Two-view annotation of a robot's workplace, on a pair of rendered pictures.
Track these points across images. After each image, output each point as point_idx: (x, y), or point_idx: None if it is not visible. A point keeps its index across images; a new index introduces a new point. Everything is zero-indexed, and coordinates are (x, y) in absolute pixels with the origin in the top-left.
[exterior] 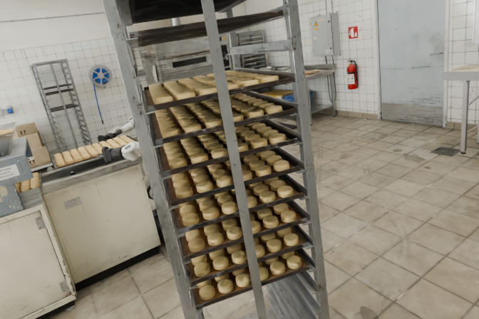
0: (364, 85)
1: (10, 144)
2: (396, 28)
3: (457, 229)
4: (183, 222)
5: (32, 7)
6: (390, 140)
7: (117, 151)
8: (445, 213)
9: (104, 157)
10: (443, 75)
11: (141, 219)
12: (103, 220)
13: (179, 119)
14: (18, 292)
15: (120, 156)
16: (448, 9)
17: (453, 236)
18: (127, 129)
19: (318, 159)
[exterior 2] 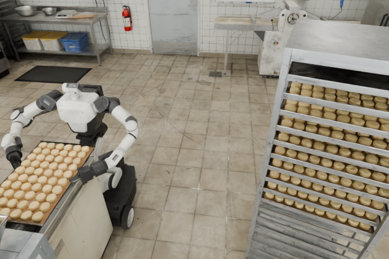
0: (137, 27)
1: (2, 235)
2: None
3: (266, 123)
4: (388, 196)
5: None
6: (177, 71)
7: (103, 166)
8: (253, 116)
9: (83, 180)
10: (216, 26)
11: (102, 218)
12: (81, 244)
13: (379, 137)
14: None
15: (106, 170)
16: None
17: (268, 128)
18: (19, 132)
19: (145, 98)
